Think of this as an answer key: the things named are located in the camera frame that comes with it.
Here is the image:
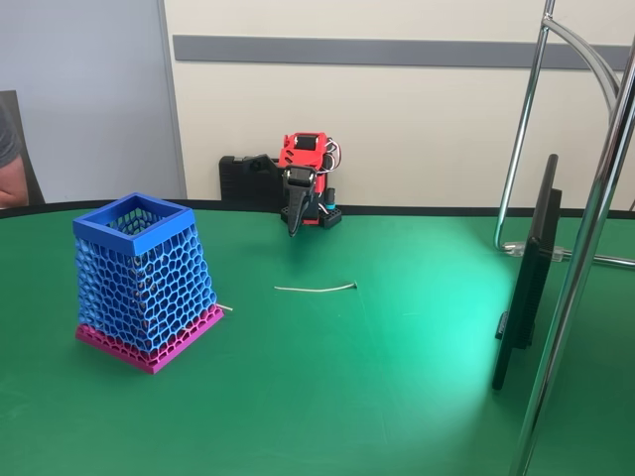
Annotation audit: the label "thin white stick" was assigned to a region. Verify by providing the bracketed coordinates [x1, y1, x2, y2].
[274, 282, 359, 295]

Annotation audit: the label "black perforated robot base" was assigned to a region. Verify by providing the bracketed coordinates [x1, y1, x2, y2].
[279, 204, 344, 230]

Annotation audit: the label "blue and pink lattice basket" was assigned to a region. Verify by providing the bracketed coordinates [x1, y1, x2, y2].
[71, 191, 226, 375]

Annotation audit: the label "black plastic tool case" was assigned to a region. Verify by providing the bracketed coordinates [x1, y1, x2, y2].
[218, 155, 287, 202]

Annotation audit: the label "clear plastic clip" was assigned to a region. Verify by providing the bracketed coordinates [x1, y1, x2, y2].
[503, 240, 568, 262]

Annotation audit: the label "black flat monitor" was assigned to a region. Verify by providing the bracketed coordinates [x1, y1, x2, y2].
[490, 153, 565, 393]

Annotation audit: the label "chrome tube stand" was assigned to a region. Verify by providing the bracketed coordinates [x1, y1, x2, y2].
[492, 0, 635, 476]

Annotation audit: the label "red and white servo wires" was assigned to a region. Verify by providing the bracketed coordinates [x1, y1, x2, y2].
[322, 140, 347, 174]

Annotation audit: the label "grey wall rail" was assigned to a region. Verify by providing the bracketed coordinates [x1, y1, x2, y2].
[172, 34, 632, 70]

